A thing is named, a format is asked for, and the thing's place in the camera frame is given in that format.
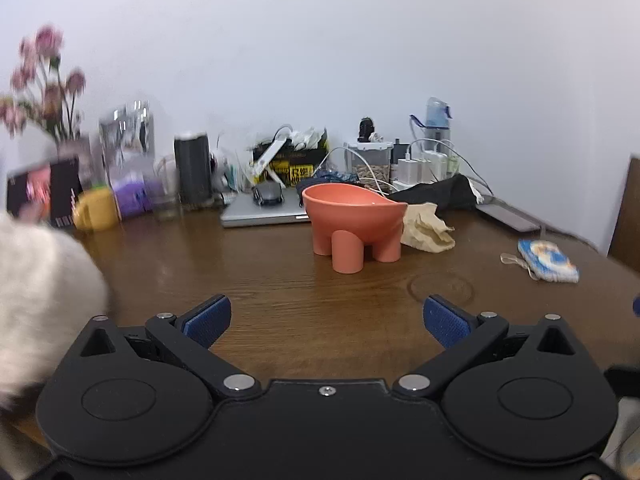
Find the beige cloth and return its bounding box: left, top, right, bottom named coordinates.
left=401, top=202, right=457, bottom=254

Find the yellow mug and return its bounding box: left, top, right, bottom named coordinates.
left=72, top=187, right=121, bottom=233

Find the white folding stand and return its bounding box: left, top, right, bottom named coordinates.
left=250, top=137, right=294, bottom=187

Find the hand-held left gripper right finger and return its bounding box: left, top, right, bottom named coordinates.
left=392, top=294, right=578, bottom=402

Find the clear drinking glass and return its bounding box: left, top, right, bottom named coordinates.
left=150, top=159, right=184, bottom=224

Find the dark blue pouch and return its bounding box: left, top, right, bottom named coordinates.
left=252, top=182, right=286, bottom=207

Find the silver photo frame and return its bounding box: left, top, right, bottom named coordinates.
left=98, top=102, right=154, bottom=162

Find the blue cable bundle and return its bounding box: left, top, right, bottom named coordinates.
left=302, top=170, right=362, bottom=187

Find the black cloth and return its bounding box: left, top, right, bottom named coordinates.
left=387, top=174, right=478, bottom=212

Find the white charger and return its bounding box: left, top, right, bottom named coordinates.
left=398, top=158, right=424, bottom=184
left=422, top=152, right=448, bottom=181

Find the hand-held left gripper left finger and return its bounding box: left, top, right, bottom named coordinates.
left=75, top=294, right=262, bottom=402

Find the black and yellow box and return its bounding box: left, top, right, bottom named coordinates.
left=251, top=140, right=330, bottom=188

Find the white cable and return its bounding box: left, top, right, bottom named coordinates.
left=318, top=147, right=397, bottom=197

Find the black cylinder speaker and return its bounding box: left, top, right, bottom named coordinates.
left=173, top=132, right=214, bottom=206

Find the dark flat phone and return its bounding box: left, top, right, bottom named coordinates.
left=475, top=200, right=544, bottom=235

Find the clear container of pellets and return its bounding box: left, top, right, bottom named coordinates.
left=345, top=141, right=392, bottom=192

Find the pink flower bouquet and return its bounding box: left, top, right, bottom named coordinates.
left=0, top=24, right=89, bottom=144

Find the purple box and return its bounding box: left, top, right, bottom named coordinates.
left=110, top=169, right=154, bottom=219

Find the blue water bottle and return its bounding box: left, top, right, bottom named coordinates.
left=410, top=97, right=455, bottom=153

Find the black pink box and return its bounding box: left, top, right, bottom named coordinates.
left=7, top=157, right=84, bottom=227

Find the silver laptop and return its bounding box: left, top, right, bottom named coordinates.
left=220, top=191, right=313, bottom=228

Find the orange footed bowl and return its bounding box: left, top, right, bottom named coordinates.
left=301, top=183, right=408, bottom=275

